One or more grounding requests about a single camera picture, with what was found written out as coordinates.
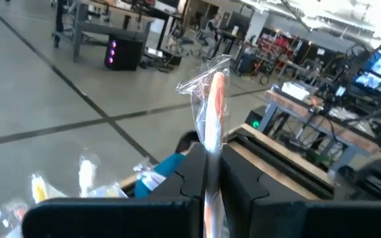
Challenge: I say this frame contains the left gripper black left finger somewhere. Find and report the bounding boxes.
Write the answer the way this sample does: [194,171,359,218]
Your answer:
[148,144,208,238]

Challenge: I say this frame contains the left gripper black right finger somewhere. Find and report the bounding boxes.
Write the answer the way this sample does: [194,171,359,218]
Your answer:
[219,144,306,238]

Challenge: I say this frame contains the teal plastic bin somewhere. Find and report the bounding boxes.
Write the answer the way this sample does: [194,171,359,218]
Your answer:
[133,152,187,199]

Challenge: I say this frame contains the black green-lit box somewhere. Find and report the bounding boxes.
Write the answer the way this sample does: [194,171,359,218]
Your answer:
[244,105,268,130]

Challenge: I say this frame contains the white box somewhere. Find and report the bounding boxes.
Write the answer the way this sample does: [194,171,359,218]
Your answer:
[281,81,319,102]

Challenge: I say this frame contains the person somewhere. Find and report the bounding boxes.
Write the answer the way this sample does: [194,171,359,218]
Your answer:
[205,13,226,47]

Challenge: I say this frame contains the grey steel workbench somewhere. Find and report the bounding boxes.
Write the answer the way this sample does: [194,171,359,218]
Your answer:
[53,0,152,64]

